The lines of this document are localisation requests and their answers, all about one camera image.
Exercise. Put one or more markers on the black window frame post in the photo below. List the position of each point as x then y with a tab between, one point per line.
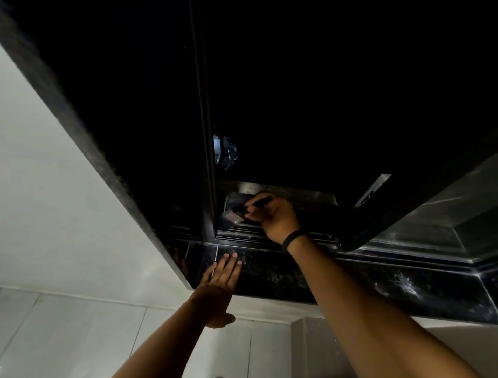
204	128

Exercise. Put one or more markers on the metal window track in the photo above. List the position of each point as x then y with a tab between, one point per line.
311	238

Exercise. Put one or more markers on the person's left little finger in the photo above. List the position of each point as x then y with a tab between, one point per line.
209	274

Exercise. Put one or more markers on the person's left middle finger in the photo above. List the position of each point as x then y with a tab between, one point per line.
229	270

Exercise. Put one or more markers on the black open window sash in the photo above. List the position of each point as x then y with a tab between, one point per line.
420	210

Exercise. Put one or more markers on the person's right forearm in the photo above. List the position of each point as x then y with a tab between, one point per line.
369	323

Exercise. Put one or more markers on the person's left forearm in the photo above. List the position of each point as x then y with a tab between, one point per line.
167	346

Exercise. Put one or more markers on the person's right fingers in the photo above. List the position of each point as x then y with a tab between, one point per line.
257	202

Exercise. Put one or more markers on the black speckled stone sill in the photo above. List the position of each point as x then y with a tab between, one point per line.
369	280

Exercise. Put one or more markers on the person's right hand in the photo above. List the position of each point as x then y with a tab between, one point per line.
278	220

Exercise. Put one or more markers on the person's left hand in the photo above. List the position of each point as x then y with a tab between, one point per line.
216	296

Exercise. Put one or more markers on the black wristband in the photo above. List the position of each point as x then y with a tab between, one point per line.
292	238

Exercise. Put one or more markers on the person's left thumb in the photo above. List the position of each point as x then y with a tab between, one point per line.
227	321

